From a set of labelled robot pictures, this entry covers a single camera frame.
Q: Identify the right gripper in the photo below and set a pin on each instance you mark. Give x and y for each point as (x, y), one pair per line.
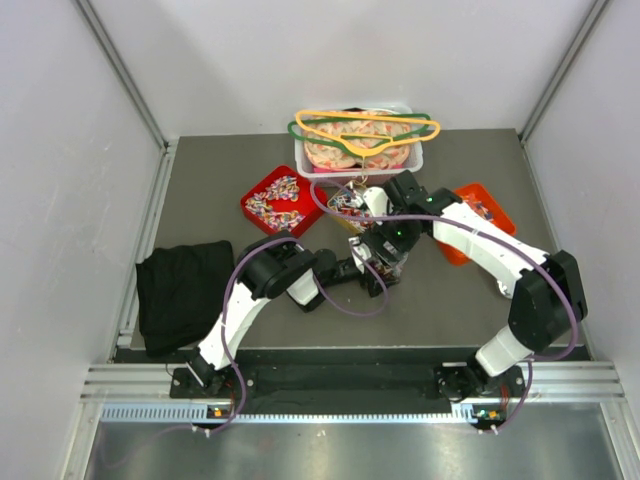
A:
(376, 236)

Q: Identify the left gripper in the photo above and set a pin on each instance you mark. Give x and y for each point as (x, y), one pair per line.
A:
(376, 285)

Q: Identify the clear glass jar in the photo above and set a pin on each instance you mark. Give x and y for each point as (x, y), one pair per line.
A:
(389, 269)

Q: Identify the gold candy tin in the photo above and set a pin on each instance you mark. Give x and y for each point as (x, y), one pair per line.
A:
(349, 200)

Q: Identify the red candy tray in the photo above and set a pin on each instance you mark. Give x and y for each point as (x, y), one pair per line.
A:
(282, 201)

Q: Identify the silver metal scoop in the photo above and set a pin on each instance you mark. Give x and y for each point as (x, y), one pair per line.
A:
(505, 289)

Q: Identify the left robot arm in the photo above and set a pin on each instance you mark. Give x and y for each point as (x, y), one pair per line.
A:
(266, 270)

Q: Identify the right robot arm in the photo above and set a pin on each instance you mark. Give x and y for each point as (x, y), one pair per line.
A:
(546, 291)

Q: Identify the white plastic basket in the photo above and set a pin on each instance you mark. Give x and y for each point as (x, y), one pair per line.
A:
(424, 129)

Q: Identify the yellow clothes hanger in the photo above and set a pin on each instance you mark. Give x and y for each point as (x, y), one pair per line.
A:
(365, 135)

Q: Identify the floral fabric item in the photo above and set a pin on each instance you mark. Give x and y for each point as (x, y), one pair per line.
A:
(327, 155)

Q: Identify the green clothes hanger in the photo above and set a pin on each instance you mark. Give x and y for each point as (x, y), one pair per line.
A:
(350, 131)

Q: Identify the black cloth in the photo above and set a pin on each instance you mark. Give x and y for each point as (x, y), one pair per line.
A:
(180, 292)

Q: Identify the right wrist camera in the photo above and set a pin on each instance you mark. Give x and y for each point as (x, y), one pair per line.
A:
(376, 203)

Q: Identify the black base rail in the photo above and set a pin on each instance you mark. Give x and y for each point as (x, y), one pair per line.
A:
(343, 381)

